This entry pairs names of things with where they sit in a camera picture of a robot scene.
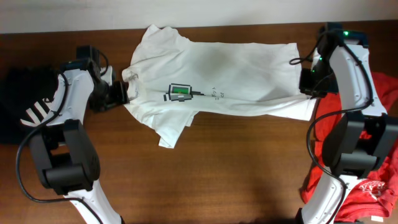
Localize white printed t-shirt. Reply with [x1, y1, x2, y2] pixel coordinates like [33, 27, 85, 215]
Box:
[122, 26, 315, 148]

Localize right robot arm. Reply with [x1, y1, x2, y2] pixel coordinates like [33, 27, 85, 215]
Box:
[289, 22, 397, 224]

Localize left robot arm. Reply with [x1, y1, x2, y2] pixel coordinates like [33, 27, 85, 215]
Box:
[20, 45, 129, 223]

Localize black folded t-shirt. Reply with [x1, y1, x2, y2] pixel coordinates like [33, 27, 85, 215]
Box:
[1, 66, 58, 145]

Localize red t-shirt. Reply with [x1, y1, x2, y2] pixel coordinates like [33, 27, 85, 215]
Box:
[300, 72, 397, 223]

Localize right black camera cable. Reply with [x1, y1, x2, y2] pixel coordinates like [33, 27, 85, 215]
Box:
[289, 30, 374, 224]

